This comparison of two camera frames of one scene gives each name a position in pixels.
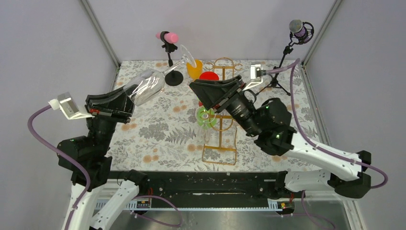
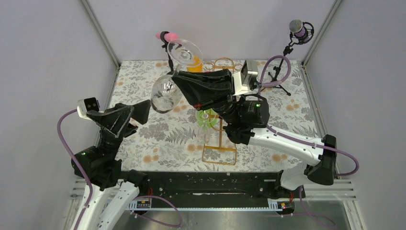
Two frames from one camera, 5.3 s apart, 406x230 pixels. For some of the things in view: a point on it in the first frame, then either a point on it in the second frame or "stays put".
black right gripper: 230,94 to 224,92
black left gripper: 114,103 to 117,119
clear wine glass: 204,120 stays put
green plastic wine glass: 206,118 stays put
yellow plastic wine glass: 194,72 stays put
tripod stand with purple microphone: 301,33 stays put
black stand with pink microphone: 172,78 stays put
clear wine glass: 150,84 to 166,94
